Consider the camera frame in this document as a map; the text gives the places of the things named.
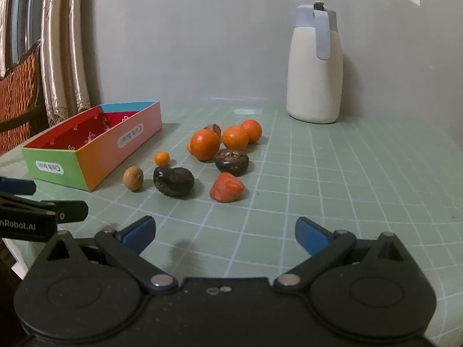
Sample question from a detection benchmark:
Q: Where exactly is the mandarin orange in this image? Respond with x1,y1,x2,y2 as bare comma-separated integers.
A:
240,119,262,144
190,129,221,161
222,125,250,150

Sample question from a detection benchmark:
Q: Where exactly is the green grid mat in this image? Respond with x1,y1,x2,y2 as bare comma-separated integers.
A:
0,102,463,337

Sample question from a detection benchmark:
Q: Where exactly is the dark round fruit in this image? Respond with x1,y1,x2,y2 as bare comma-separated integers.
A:
216,148,250,173

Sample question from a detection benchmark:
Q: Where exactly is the colourful cardboard box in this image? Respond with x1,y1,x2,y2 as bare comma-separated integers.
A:
22,100,163,192

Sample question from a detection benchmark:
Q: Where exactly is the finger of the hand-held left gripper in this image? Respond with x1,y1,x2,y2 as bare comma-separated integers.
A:
0,176,37,196
0,192,89,224

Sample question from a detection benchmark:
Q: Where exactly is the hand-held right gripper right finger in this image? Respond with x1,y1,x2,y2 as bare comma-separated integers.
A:
273,217,416,294

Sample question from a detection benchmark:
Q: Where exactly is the wooden chair orange cushion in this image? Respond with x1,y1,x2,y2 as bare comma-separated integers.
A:
0,41,49,156

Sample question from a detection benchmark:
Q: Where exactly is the red-orange lumpy fruit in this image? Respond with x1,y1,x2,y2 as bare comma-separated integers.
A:
210,172,245,202

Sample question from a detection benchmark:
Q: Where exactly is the dark wrinkled passion fruit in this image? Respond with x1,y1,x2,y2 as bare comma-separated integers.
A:
153,167,195,197

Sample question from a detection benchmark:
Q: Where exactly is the beige satin curtain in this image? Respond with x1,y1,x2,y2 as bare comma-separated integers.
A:
39,0,92,128
0,0,14,76

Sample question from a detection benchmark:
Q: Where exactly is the cream thermos jug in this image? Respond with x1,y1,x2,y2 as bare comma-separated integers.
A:
286,2,343,123

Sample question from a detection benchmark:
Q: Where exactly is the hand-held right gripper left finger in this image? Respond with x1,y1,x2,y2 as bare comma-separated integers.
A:
43,216,179,293

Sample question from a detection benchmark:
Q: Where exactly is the window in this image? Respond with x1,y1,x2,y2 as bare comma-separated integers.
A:
9,0,45,69

